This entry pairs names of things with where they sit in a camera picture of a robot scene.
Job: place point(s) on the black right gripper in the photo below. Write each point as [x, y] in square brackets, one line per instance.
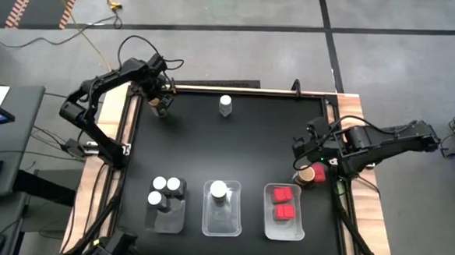
[318, 134]

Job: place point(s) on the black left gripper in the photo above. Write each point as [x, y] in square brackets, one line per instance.
[161, 88]

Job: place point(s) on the brown-lid furikake jar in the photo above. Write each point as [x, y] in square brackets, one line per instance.
[306, 174]
[155, 102]

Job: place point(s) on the white-lid glass spice jar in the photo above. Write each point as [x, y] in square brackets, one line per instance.
[154, 198]
[159, 183]
[225, 102]
[173, 184]

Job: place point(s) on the pale-lid furikake jar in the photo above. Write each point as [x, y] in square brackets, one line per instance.
[219, 189]

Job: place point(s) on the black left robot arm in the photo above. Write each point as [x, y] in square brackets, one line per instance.
[97, 87]

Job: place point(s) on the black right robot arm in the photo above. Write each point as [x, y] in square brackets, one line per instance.
[391, 138]

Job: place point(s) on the long black strip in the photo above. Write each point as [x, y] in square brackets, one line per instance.
[214, 82]

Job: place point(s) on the frosted white plastic bin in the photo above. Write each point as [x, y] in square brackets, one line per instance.
[284, 230]

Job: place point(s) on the wooden table board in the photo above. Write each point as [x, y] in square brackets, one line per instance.
[369, 213]

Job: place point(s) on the smoky clear plastic bin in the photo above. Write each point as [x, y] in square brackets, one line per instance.
[168, 222]

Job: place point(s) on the flat black bar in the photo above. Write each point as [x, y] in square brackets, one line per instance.
[45, 188]

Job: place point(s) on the grey desk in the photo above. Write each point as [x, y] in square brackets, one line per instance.
[20, 132]

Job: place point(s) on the black jointed device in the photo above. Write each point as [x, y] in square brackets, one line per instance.
[116, 246]

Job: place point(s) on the black frame clamp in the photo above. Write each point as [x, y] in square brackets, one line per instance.
[173, 86]
[296, 87]

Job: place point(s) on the black aluminium table frame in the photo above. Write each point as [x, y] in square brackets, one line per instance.
[252, 93]

